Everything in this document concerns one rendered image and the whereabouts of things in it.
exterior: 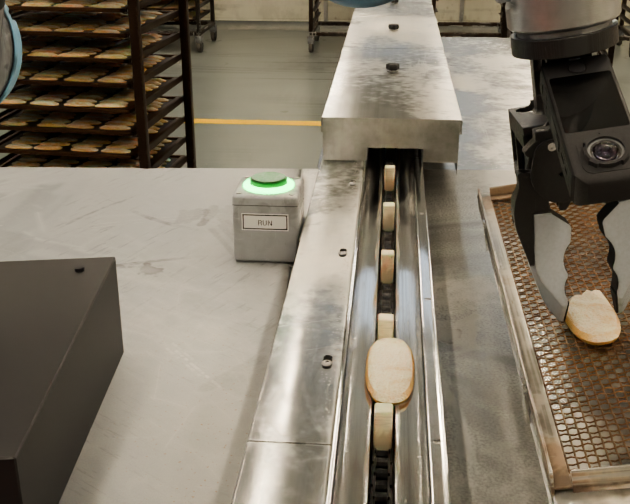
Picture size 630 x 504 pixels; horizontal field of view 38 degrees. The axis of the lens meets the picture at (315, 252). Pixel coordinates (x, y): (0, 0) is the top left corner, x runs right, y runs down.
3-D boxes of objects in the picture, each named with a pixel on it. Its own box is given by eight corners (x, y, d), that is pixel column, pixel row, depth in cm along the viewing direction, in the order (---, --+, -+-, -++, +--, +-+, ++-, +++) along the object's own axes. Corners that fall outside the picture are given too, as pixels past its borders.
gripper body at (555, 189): (610, 166, 72) (600, 9, 67) (645, 201, 64) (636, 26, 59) (511, 182, 72) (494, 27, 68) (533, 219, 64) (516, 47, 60)
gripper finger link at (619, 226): (637, 275, 73) (612, 169, 70) (662, 307, 68) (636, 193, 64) (598, 286, 73) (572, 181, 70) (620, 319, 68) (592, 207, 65)
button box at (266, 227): (243, 263, 108) (240, 172, 104) (310, 265, 107) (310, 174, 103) (232, 292, 100) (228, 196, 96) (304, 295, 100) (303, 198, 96)
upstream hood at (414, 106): (358, 24, 236) (358, -10, 233) (428, 25, 234) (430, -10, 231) (320, 172, 121) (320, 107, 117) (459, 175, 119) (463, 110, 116)
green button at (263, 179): (253, 184, 102) (252, 170, 101) (289, 185, 102) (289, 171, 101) (247, 196, 98) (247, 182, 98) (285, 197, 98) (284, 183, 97)
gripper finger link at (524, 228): (570, 257, 68) (580, 144, 65) (576, 267, 67) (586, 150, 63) (506, 258, 68) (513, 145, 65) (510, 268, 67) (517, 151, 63)
